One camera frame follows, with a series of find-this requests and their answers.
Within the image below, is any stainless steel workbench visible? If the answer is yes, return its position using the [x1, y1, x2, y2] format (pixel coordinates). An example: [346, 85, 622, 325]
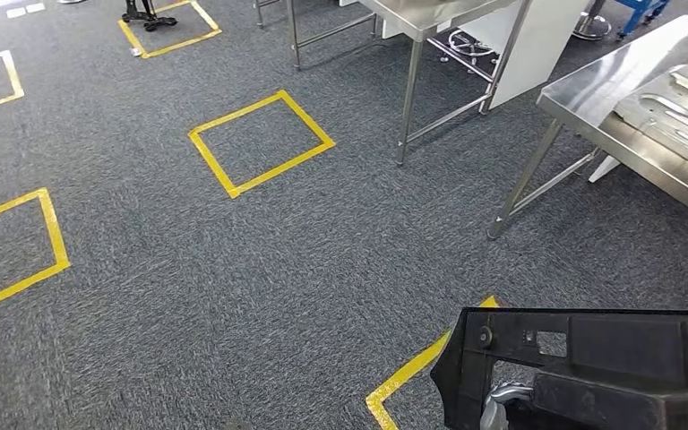
[486, 14, 688, 242]

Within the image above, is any stainless steel table frame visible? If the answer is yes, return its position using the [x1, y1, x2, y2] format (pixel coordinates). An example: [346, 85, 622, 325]
[254, 0, 381, 71]

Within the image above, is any yellow tape floor square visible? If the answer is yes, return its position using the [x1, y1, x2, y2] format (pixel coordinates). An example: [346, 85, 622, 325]
[365, 295, 500, 430]

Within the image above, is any chrome chair base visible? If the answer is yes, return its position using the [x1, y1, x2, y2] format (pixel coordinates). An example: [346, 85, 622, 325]
[447, 28, 500, 61]

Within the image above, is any stamped grey metal plate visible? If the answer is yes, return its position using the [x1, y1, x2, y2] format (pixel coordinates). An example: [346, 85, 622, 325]
[614, 62, 688, 170]

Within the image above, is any blue metal cart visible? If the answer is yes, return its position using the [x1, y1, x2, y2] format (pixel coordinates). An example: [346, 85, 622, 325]
[614, 0, 672, 39]

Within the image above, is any black floor stand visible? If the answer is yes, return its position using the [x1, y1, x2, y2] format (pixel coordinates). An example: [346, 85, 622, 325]
[121, 0, 177, 32]

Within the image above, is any black plastic panel part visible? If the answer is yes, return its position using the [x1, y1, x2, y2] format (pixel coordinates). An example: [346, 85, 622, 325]
[429, 307, 688, 430]

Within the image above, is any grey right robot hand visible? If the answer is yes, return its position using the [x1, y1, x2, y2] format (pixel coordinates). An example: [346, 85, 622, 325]
[478, 381, 535, 430]

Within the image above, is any white panel piece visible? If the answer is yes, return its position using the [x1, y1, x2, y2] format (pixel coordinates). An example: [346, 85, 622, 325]
[587, 155, 621, 184]

